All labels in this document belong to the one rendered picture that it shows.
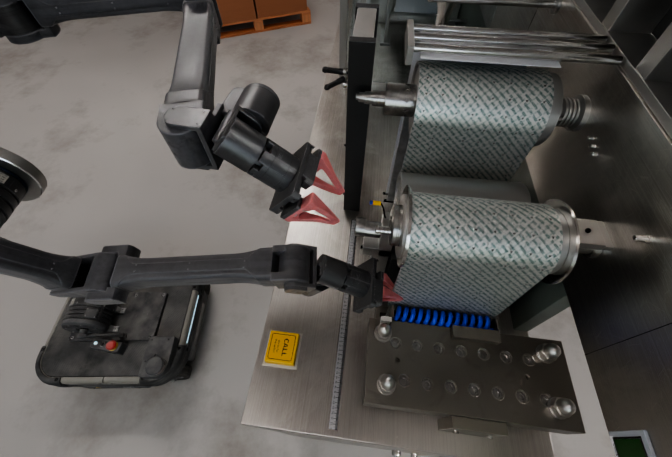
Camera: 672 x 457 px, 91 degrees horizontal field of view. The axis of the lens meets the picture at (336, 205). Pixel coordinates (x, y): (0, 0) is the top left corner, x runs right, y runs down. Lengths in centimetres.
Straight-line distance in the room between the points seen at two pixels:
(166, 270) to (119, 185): 205
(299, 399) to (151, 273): 42
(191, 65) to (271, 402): 70
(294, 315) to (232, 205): 147
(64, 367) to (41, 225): 115
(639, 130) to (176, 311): 168
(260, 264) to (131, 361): 121
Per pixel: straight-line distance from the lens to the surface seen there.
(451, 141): 70
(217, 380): 186
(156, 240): 230
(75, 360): 189
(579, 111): 79
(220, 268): 65
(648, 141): 67
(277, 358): 85
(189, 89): 53
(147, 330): 175
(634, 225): 66
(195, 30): 69
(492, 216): 59
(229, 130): 44
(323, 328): 88
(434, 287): 69
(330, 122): 133
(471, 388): 78
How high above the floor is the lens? 175
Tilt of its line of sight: 54 degrees down
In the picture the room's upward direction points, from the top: straight up
